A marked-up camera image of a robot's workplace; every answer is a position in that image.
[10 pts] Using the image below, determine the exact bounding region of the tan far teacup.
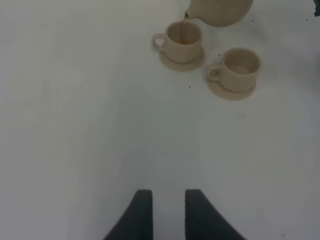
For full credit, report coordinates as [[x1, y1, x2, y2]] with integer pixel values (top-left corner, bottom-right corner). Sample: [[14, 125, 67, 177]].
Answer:
[[151, 20, 203, 64]]

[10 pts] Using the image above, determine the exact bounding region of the tan ceramic teapot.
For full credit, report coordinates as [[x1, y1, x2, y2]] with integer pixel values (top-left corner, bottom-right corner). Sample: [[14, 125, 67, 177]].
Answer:
[[184, 0, 254, 27]]

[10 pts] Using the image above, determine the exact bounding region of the tan near teacup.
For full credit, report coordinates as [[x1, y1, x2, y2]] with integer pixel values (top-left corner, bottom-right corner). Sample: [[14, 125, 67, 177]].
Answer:
[[206, 47, 262, 93]]

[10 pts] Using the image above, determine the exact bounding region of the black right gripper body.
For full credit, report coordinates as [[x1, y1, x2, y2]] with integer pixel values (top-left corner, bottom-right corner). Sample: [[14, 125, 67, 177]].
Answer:
[[313, 0, 320, 17]]

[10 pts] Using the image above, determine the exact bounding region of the tan near cup saucer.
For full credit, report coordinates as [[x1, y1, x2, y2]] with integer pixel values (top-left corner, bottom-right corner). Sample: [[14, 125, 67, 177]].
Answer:
[[206, 80, 257, 101]]

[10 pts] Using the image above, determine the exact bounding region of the tan teacup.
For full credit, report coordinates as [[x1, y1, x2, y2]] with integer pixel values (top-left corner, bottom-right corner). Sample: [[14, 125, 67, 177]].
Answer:
[[151, 20, 203, 64], [206, 47, 262, 93]]

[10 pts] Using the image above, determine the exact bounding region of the tan far cup saucer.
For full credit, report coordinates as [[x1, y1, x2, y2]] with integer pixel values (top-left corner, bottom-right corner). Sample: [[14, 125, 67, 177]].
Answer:
[[158, 47, 206, 72]]

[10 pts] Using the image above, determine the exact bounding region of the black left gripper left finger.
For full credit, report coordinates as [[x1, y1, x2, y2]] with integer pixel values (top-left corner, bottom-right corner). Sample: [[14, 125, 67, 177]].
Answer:
[[104, 189, 153, 240]]

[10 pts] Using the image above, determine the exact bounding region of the tan cup saucer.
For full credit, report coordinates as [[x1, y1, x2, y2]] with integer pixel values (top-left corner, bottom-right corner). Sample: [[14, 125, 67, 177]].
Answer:
[[158, 47, 206, 72], [206, 80, 257, 101]]

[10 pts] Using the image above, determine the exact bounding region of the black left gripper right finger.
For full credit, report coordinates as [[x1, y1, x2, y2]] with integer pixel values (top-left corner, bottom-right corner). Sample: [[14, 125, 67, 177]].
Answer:
[[184, 189, 245, 240]]

